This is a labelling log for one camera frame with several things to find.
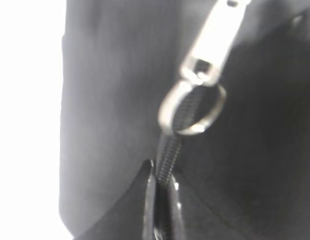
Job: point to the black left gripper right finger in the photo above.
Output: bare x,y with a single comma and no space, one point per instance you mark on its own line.
176,212

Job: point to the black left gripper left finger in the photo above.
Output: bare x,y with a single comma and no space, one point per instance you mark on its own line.
149,231

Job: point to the silver zipper pull with ring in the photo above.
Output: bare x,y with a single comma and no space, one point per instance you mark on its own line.
203,65

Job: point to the black fabric bag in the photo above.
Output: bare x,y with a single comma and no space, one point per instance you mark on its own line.
247,177

